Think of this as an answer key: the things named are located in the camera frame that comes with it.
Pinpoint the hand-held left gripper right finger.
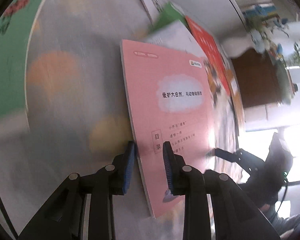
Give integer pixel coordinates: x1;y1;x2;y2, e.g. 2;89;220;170
162;141;282;240

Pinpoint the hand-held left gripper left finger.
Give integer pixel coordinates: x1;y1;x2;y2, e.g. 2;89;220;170
17;141;138;240

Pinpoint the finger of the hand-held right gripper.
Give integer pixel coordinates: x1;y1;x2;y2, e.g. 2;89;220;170
206;148;240;162

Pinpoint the pink book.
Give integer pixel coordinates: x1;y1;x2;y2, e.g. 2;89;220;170
120;39;217;218

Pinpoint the large white picture book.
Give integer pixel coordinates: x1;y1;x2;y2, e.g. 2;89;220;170
145;20;198;55

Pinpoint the green book with bird picture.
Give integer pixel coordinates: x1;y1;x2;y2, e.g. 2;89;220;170
147;2;188;34

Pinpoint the white book with robed figure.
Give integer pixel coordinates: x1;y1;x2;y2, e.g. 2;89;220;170
136;0;170;28

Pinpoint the person's right forearm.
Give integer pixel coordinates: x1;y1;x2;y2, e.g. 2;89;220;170
259;201;300;233

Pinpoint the brown wooden cabinet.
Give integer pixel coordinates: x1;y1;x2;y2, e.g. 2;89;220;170
231;47;294;108

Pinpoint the white ribbed vase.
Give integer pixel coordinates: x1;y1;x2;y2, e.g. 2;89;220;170
221;36;255;58

